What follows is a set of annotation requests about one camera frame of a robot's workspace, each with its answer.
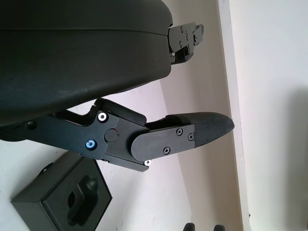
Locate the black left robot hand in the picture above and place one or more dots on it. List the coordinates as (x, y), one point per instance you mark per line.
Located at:
(72, 60)

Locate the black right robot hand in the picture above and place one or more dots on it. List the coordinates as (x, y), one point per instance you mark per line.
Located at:
(188, 227)

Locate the black camera box base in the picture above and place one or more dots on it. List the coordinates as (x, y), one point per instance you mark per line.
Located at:
(60, 197)

